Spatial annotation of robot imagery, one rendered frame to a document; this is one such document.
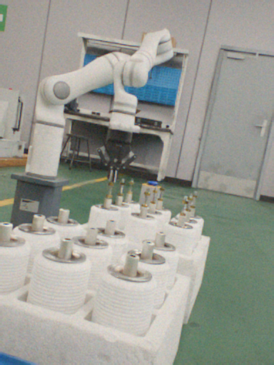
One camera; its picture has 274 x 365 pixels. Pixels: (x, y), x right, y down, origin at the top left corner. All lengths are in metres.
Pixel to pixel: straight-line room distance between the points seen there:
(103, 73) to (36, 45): 5.53
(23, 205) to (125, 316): 0.77
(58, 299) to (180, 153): 5.60
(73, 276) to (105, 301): 0.07
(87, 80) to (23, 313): 0.86
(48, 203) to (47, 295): 0.67
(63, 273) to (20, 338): 0.11
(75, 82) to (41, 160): 0.27
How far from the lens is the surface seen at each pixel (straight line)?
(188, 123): 6.23
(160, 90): 6.18
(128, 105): 1.22
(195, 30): 6.48
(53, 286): 0.68
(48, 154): 1.33
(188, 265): 1.15
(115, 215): 1.23
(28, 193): 1.34
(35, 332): 0.68
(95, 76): 1.37
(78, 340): 0.66
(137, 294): 0.64
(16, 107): 4.72
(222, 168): 6.22
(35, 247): 0.83
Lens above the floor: 0.46
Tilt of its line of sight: 5 degrees down
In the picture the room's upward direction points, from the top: 11 degrees clockwise
